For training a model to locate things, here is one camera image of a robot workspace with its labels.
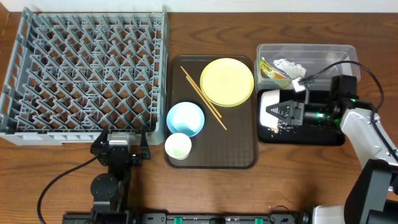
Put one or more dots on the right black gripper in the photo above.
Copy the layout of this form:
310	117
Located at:
288	116

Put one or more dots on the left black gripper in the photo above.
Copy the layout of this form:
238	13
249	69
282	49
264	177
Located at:
119	154

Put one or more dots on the rice food waste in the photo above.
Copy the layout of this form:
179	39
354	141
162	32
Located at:
283	127

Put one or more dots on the white tissue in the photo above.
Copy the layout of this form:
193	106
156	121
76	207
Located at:
291	69

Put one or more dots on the green snack bar wrapper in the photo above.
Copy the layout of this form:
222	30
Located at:
280	77

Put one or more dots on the white cup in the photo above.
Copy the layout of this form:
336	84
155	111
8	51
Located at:
178	146

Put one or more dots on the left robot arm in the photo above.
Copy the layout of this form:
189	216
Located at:
110	190

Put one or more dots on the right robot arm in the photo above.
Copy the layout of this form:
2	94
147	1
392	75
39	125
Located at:
359	122

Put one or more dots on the black waste tray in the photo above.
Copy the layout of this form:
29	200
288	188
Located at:
327	135

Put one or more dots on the grey dishwasher rack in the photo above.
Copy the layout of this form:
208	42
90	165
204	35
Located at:
70	75

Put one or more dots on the clear plastic bin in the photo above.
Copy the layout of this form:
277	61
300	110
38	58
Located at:
313	57

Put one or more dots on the yellow plate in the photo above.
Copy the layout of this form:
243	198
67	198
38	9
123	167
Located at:
227	82

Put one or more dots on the dark brown serving tray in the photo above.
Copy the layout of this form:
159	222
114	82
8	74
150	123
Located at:
235	147

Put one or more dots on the light blue bowl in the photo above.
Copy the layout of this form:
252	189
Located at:
185	117

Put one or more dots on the wooden chopstick lower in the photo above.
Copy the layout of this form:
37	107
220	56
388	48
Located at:
207	104

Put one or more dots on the wooden chopstick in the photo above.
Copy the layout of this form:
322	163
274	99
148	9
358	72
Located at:
207	104
217	112

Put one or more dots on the wooden chopstick upper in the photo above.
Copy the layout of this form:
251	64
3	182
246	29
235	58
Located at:
217	112

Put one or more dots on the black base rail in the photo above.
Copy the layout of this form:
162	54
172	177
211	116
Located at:
161	218

